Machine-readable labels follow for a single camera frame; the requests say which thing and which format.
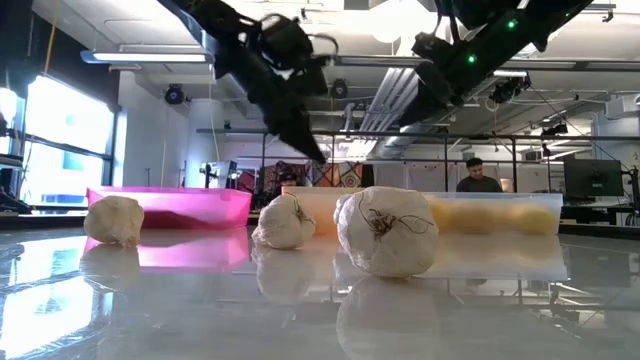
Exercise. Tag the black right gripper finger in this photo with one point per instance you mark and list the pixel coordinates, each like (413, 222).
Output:
(425, 107)

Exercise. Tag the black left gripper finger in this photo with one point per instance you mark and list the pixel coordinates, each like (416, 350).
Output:
(305, 140)

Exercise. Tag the white garlic bulb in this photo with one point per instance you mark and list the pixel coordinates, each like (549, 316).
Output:
(114, 220)
(285, 222)

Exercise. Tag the orange-yellow lemon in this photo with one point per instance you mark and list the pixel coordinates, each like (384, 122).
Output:
(532, 220)

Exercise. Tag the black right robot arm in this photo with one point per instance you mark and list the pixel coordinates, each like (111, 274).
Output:
(515, 25)

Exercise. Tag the person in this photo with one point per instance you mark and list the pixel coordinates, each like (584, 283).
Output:
(288, 180)
(477, 182)

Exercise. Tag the colourful patterned quilt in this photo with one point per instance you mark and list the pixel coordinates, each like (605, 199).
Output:
(345, 175)

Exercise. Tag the round black ceiling device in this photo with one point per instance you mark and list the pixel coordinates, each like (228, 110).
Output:
(174, 94)
(339, 89)

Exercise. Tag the white hanging cloth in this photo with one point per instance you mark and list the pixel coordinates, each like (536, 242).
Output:
(425, 177)

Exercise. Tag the orange translucent plastic bin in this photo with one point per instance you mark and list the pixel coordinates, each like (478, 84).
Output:
(325, 210)

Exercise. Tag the black ceiling spotlight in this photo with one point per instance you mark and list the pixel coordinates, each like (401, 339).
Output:
(555, 129)

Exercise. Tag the clear plastic bin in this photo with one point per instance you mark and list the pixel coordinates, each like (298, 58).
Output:
(500, 200)

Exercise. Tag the garlic bulb with brown roots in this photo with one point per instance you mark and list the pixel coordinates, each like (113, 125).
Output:
(390, 240)

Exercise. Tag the long ceiling light fixture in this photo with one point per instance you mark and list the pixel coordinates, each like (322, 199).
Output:
(145, 57)

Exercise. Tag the pink translucent plastic bin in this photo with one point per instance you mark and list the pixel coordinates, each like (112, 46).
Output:
(170, 205)

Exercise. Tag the white air conditioning unit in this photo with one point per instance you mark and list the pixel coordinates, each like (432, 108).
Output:
(622, 106)

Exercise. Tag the black computer monitor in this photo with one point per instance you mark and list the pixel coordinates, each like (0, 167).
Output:
(593, 177)

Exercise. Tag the large glass window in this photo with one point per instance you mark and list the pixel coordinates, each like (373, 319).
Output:
(65, 115)

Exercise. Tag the silver ventilation duct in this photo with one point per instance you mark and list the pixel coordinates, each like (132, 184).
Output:
(390, 115)

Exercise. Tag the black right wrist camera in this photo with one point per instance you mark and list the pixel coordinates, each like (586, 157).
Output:
(432, 47)

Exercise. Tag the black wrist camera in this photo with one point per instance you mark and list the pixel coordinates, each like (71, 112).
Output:
(432, 47)
(285, 40)

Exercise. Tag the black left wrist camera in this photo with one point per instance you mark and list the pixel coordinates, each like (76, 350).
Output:
(285, 40)

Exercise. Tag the black metal rack frame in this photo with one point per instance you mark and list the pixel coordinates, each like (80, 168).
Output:
(514, 160)

